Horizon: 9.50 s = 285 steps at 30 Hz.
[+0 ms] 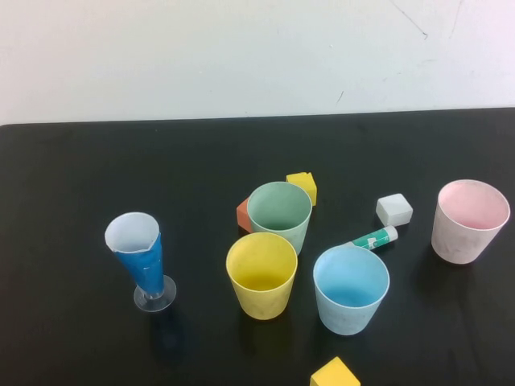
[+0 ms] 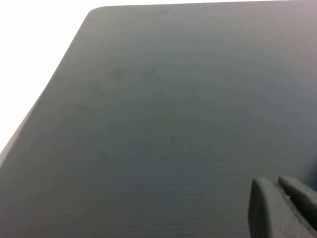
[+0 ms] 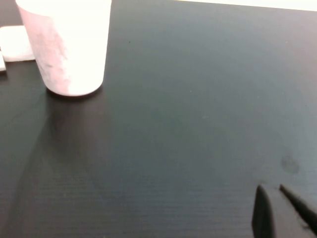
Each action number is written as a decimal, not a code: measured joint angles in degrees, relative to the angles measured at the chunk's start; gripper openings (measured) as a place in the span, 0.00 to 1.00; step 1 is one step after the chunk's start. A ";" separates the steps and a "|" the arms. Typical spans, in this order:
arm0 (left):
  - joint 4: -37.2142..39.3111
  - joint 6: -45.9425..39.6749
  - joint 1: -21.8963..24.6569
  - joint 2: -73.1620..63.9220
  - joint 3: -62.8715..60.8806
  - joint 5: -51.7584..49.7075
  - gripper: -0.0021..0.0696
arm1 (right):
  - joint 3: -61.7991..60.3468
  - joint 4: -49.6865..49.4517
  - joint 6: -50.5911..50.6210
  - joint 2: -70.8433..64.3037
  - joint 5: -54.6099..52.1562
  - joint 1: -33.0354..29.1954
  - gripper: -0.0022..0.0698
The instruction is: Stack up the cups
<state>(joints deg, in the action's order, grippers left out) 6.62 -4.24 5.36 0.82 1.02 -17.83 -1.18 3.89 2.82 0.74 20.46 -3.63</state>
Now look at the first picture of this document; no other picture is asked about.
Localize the yellow plastic cup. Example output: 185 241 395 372
225 232 299 321

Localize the blue plastic cup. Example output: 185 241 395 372
312 245 391 337

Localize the pink plastic cup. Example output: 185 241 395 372
431 179 512 266

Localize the green plastic cup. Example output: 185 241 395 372
246 181 313 257

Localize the orange foam block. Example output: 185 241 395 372
236 197 253 233

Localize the yellow foam cube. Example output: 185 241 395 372
309 355 361 386
286 171 319 207

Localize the green white glue stick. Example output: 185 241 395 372
336 224 400 252

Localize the blue-taped conical measuring glass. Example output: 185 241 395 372
104 211 178 314

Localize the white foam cube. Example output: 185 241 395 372
375 193 414 226

